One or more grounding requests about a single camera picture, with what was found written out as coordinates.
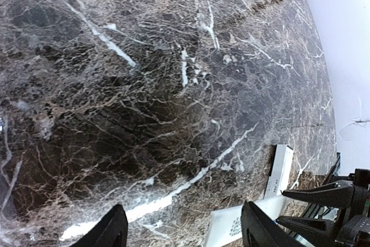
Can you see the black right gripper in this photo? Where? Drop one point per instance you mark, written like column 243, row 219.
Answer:
column 354, row 228

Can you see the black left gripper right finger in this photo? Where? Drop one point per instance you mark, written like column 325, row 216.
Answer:
column 260, row 231

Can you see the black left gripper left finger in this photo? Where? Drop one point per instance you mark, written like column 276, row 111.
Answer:
column 110, row 231

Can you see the grey remote battery cover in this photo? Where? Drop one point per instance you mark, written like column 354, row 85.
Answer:
column 225, row 226

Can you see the white remote control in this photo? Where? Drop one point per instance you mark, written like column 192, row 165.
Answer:
column 280, row 172

